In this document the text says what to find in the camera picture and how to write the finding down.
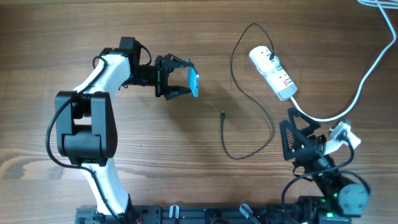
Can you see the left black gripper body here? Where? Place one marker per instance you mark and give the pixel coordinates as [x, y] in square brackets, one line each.
[159, 83]

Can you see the white USB charger plug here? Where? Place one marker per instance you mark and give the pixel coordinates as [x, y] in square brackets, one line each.
[265, 63]

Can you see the Galaxy smartphone teal screen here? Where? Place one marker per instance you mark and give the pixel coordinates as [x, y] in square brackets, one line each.
[193, 81]

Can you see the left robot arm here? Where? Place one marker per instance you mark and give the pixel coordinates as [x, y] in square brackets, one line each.
[83, 135]

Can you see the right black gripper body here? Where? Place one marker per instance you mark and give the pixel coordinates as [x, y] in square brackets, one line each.
[320, 142]

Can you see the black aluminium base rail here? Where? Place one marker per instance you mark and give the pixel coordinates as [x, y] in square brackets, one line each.
[269, 214]

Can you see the white power strip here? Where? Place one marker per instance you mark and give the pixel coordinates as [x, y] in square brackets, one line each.
[278, 79]

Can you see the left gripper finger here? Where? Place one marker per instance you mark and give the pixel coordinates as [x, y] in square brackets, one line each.
[172, 92]
[173, 62]

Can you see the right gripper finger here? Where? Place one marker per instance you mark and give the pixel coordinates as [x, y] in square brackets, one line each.
[311, 125]
[290, 142]

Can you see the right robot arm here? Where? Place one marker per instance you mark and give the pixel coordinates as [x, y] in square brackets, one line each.
[323, 160]

